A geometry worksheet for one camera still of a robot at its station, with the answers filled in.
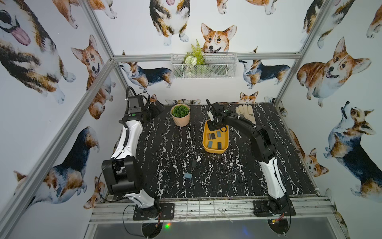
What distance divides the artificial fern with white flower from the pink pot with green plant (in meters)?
0.26

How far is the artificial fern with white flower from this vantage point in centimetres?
81

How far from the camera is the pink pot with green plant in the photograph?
102 cm
